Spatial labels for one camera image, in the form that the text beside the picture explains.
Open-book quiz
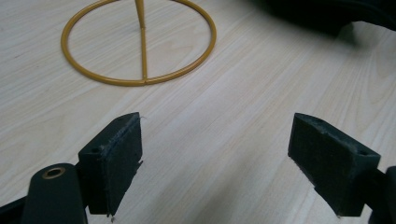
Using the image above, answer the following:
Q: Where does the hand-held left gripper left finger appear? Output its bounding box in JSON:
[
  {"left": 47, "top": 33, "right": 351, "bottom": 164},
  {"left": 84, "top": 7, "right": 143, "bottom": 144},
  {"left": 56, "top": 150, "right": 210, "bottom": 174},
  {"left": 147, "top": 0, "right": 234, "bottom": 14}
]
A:
[{"left": 77, "top": 112, "right": 144, "bottom": 217}]

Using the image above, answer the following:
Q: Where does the dark cloth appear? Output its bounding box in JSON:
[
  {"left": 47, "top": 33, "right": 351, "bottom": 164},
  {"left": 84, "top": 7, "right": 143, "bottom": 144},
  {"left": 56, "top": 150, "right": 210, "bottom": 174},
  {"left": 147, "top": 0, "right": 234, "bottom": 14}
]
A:
[{"left": 253, "top": 0, "right": 396, "bottom": 37}]

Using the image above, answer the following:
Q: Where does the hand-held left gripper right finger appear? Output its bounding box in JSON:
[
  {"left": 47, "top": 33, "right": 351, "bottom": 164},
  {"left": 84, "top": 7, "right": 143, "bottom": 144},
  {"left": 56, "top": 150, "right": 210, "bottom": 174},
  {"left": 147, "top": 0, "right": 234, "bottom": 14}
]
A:
[{"left": 287, "top": 112, "right": 382, "bottom": 217}]

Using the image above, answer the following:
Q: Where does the yellow metal ring stand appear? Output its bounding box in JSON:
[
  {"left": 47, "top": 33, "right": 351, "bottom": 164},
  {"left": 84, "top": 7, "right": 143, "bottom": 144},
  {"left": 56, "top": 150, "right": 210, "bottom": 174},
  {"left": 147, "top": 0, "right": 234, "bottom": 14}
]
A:
[{"left": 61, "top": 0, "right": 218, "bottom": 88}]

